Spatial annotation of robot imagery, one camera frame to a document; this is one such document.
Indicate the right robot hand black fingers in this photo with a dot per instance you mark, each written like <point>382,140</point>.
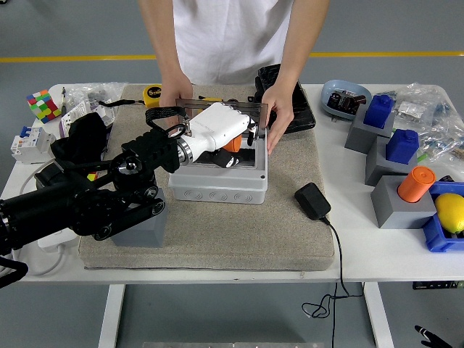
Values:
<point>427,332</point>

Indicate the person's right hand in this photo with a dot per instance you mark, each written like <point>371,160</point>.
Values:
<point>177,88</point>

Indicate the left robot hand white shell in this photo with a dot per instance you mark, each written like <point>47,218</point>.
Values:
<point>217,125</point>

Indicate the person's left hand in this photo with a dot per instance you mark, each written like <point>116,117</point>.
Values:
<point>284,108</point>

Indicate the orange cylinder battery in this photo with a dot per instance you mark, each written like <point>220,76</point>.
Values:
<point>232,144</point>
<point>415,185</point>

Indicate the grey junction box smoky lid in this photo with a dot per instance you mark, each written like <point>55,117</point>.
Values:
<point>217,186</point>

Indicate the person's left forearm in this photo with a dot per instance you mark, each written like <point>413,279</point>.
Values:
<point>297,50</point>

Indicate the person's right forearm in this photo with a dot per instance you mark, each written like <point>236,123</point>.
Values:
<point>163,43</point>

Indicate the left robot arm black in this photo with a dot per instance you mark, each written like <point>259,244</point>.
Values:
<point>72,203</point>

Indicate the glossy black pouch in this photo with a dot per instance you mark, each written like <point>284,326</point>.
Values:
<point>301,112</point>

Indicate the round yellow tape measure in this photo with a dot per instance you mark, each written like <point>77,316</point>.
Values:
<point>214,99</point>

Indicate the square yellow tape measure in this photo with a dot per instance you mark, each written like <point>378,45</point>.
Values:
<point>150,95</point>

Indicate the black table control panel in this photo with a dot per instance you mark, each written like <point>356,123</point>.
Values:
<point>435,285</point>

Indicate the light blue bowl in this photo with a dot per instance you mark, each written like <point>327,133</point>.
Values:
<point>331,88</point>

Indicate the white table leg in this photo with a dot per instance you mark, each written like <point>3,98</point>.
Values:
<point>110,319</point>
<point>377,315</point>

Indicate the dark electronic components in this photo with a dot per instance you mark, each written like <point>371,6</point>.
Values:
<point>344,101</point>

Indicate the person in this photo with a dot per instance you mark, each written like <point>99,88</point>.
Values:
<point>232,36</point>

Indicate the small white module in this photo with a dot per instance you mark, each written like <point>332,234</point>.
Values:
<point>107,116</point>

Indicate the grey block holder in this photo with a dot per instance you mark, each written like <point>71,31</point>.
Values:
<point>380,170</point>
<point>359,137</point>

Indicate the blue plastic bin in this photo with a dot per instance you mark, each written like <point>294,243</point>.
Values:
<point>435,239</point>

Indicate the blue bottle-shaped block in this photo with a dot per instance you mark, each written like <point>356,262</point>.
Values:
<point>401,146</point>
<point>378,112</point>

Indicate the white printed packet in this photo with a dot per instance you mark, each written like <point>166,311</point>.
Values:
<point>74,114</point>

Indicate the thin screwdriver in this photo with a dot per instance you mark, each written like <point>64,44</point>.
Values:
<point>64,99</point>

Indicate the beige padded mat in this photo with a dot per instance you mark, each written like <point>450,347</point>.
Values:
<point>235,239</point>

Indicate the small colourful puzzle cube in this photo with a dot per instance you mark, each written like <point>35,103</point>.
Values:
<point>92,176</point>

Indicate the yellow lemon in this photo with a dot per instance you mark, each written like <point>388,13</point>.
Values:
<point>451,212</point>

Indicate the grey block with round hole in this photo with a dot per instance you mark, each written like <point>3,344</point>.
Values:
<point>395,214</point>
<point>145,232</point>

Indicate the small bag of white parts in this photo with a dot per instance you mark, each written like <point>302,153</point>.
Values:
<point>409,108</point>

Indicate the large colourful puzzle cube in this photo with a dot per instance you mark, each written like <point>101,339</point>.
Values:
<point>43,107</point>

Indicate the small green item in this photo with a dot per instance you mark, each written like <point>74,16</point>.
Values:
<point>421,157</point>

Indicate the white circuit breaker blue lever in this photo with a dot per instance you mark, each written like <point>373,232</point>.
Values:
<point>32,143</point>

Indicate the small black item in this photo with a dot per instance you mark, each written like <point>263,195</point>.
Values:
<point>447,178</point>

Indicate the clear bag of small parts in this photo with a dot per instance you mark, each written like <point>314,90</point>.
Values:
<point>442,123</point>

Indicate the small black bracket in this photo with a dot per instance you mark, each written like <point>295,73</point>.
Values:
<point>259,88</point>

